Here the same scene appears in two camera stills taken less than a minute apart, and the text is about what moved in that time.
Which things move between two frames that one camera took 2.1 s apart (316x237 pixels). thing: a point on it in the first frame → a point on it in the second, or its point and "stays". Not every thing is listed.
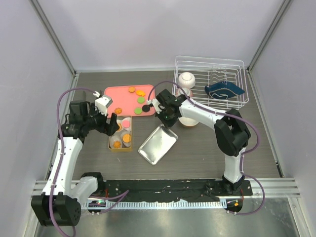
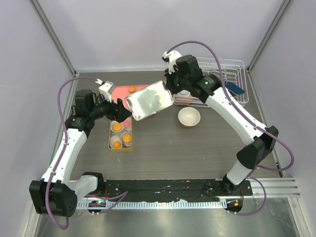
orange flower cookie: (117, 144) stays
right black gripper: (168, 124) → (169, 78)
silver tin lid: (158, 144) → (149, 100)
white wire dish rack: (220, 83) stays
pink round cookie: (126, 124) stays
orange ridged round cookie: (126, 138) stays
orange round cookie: (120, 127) stays
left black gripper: (108, 130) → (118, 111)
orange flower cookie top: (132, 89) stays
